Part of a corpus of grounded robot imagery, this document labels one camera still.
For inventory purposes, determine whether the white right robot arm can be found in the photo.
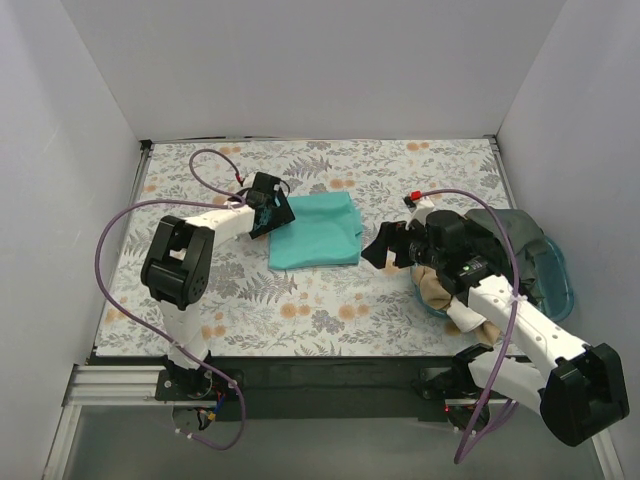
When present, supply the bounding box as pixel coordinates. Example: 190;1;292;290
362;209;630;446

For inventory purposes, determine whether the floral patterned table cover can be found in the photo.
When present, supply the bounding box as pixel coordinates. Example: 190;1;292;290
94;139;511;358

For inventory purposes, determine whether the white t shirt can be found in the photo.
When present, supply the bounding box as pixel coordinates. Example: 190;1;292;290
446;297;486;333

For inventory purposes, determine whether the aluminium front rail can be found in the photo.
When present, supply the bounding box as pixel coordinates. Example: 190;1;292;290
63;362;551;409

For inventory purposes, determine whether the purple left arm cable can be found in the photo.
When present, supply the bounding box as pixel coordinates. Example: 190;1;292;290
94;148;247;450

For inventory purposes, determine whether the teal t shirt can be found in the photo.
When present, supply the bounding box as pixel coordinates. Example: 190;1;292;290
268;192;363;270

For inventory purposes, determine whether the clear blue plastic basket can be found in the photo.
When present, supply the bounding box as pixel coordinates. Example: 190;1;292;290
410;237;574;323

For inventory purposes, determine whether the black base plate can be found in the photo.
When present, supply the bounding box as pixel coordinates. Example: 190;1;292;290
155;356;481;421

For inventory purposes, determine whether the grey t shirt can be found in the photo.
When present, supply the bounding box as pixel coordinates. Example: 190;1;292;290
465;208;548;306

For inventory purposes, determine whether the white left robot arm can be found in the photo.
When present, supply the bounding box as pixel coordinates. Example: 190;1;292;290
141;172;295;400

